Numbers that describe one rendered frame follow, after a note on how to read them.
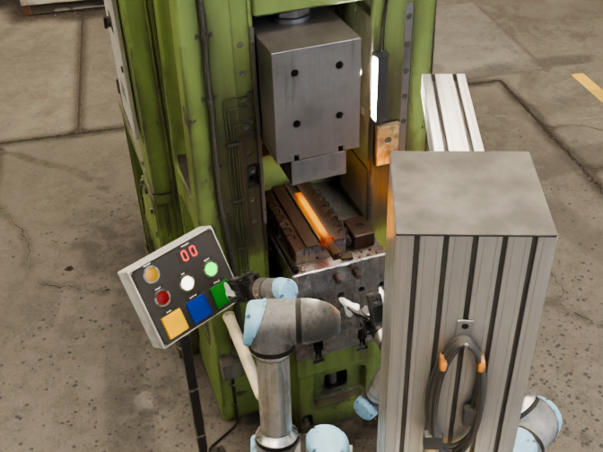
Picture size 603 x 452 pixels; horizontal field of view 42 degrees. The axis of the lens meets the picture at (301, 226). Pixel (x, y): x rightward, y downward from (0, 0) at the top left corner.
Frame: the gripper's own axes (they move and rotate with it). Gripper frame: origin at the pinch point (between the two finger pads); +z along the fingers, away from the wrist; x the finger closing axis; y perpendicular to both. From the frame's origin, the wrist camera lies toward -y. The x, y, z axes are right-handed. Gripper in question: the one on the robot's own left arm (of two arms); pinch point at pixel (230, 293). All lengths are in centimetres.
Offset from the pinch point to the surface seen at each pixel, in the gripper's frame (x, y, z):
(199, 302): 9.3, 1.8, 4.5
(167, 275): 15.2, 15.0, 5.2
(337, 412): -46, -85, 43
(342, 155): -52, 26, -18
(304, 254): -38.5, -4.8, 7.2
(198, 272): 4.5, 10.7, 5.2
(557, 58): -440, -30, 156
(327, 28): -56, 67, -29
